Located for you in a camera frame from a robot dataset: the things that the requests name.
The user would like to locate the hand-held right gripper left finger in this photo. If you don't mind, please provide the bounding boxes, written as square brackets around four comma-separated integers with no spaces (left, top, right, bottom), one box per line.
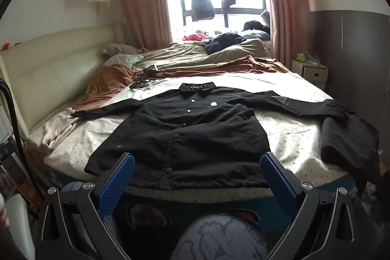
[35,153,136,260]

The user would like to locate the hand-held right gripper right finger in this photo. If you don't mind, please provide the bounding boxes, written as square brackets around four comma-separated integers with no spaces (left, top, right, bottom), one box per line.
[260,152,361,260]

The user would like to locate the black button shirt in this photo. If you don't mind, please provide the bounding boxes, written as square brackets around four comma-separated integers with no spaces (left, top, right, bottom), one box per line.
[71,82,357,190]

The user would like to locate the black clothes pile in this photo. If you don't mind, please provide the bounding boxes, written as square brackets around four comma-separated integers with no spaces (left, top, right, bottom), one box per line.
[204,33,247,54]

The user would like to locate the cartoon print bed cover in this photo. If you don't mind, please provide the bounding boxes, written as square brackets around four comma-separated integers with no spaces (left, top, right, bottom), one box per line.
[55,175,351,236]

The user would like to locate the floral bed sheet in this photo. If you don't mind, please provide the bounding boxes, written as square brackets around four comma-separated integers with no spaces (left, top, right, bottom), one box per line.
[44,73,360,196]

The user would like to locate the person's leg grey patterned pants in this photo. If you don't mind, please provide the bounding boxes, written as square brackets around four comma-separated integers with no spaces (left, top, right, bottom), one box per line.
[178,214,269,260]

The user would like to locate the folded black garment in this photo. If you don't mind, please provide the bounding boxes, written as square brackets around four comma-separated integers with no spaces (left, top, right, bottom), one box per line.
[321,114,381,196]

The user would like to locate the cream bed sheet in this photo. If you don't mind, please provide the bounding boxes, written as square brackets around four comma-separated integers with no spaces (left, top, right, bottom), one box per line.
[26,108,89,154]

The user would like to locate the brown blanket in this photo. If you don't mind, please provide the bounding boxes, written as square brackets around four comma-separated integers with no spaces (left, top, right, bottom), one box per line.
[75,56,293,111]

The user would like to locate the white nightstand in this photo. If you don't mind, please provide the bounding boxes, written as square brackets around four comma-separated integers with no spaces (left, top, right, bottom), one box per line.
[291,57,329,87]

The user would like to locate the pale green pillow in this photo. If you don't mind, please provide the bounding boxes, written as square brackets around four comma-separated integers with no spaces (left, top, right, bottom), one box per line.
[104,53,144,68]

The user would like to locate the cream padded headboard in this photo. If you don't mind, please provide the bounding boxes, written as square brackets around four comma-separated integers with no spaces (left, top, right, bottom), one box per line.
[0,23,128,139]

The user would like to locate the grey wardrobe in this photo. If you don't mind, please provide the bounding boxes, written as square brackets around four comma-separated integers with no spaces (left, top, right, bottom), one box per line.
[311,10,390,139]

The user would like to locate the beige duvet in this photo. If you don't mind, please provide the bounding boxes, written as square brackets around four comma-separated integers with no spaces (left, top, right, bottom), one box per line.
[134,38,272,72]

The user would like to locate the dark bags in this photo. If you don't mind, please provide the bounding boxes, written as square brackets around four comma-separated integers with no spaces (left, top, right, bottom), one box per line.
[242,10,271,35]

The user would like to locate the red pink cloth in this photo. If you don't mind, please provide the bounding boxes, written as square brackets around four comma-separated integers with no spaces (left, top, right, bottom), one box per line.
[182,30,211,42]

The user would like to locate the dark grey strap device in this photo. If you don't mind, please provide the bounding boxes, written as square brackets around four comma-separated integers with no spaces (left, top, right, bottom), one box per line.
[128,80,159,90]

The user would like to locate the tangled black cables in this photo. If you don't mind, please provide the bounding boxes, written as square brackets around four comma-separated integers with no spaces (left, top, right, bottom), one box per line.
[134,64,168,78]

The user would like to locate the black hose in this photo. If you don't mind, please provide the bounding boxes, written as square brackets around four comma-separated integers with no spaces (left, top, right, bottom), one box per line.
[0,79,40,196]

